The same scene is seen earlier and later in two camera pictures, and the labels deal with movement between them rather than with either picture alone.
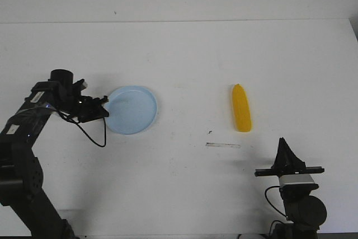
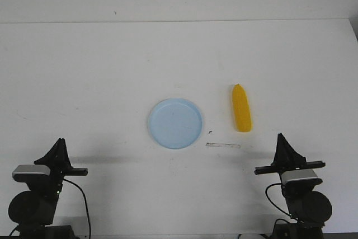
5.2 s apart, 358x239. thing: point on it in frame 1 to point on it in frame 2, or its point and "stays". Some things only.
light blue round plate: [132, 109] to [175, 123]
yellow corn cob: [241, 108] stays
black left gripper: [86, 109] to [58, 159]
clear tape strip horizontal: [229, 145] stays
